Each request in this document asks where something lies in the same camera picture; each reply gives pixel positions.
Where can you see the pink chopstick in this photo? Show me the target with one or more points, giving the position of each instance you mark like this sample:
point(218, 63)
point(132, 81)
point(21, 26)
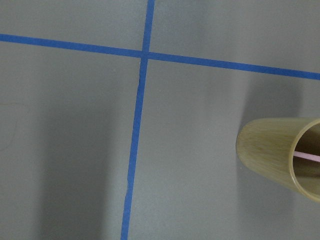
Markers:
point(307, 156)

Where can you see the tan bamboo cup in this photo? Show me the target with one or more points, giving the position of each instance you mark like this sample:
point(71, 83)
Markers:
point(267, 146)

